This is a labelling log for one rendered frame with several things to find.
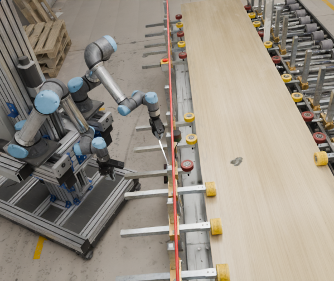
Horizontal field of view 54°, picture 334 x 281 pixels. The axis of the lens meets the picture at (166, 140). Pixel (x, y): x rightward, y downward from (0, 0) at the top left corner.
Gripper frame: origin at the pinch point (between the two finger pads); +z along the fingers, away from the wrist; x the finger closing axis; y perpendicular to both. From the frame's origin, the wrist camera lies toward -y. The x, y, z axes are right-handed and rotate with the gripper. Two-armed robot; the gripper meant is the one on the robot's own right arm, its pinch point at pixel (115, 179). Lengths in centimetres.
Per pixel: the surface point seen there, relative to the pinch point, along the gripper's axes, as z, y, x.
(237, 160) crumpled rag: -9, -80, 2
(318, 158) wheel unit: -14, -124, 12
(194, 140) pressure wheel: -8, -55, -22
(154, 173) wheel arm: -3.4, -26.7, 1.4
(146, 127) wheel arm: -2, -20, -48
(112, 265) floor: 83, 20, 15
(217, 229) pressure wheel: -13, -61, 54
